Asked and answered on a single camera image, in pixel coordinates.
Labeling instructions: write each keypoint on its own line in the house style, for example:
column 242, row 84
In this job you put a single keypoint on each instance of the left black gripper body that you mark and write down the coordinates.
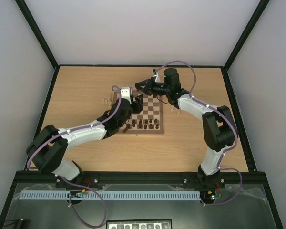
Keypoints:
column 121, row 123

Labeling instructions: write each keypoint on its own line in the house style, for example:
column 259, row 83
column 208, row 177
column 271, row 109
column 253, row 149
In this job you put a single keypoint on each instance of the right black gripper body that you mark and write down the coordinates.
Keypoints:
column 148, row 85

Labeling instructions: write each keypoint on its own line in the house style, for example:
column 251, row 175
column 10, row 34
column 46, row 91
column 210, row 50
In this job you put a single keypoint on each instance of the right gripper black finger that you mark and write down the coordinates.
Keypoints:
column 147, row 90
column 145, row 84

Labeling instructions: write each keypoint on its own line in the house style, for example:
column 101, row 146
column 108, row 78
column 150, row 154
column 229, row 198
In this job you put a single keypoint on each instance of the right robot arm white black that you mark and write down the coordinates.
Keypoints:
column 219, row 129

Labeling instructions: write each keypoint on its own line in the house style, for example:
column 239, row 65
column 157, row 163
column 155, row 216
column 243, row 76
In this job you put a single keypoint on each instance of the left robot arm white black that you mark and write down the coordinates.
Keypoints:
column 46, row 152

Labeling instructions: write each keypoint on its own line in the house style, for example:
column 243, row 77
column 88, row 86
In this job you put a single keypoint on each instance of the wooden chess board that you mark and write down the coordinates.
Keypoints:
column 152, row 109

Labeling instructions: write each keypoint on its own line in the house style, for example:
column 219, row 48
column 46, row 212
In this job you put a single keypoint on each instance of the left circuit board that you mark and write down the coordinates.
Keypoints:
column 78, row 193

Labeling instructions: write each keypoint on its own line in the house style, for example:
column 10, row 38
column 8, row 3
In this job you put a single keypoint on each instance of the circuit board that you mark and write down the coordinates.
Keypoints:
column 78, row 193
column 212, row 194

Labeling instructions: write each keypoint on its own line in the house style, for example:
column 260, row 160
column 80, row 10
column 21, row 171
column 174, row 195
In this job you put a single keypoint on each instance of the right circuit board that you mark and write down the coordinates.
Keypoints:
column 212, row 194

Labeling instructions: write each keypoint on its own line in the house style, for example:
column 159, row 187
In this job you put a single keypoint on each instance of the small dark cylinder object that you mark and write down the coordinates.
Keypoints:
column 20, row 224

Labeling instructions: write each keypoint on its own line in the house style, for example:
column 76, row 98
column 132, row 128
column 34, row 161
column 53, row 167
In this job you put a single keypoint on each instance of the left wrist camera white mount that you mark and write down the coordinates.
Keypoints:
column 126, row 93

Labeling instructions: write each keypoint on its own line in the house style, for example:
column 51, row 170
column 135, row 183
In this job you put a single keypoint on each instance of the black aluminium frame rail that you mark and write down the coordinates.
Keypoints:
column 186, row 180

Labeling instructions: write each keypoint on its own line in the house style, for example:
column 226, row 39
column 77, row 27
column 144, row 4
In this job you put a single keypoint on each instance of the grey slotted cable duct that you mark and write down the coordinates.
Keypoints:
column 112, row 195

